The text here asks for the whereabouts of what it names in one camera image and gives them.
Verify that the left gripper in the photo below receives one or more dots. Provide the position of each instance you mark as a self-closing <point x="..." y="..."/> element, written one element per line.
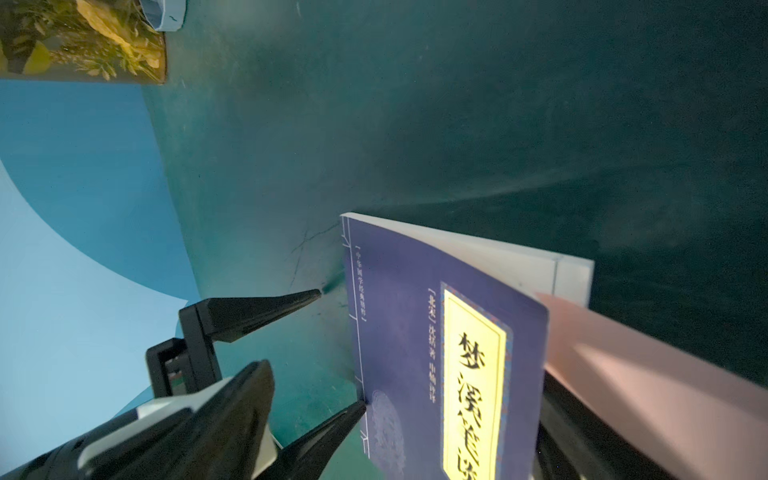
<point x="178" y="368"/>

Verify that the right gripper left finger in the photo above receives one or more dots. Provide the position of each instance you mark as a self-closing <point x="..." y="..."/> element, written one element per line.
<point x="219" y="433"/>

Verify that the purple covered book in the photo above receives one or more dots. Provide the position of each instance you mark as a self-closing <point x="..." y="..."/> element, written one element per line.
<point x="450" y="342"/>

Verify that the artificial plant bouquet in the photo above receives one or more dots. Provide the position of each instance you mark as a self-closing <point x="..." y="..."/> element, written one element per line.
<point x="88" y="41"/>

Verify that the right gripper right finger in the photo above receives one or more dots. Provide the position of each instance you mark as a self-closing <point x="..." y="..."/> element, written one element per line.
<point x="574" y="443"/>

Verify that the white flower pot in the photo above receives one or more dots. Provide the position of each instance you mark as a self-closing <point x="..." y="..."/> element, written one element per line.
<point x="164" y="15"/>

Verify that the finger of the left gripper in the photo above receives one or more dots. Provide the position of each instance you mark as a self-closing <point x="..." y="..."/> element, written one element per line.
<point x="307" y="457"/>

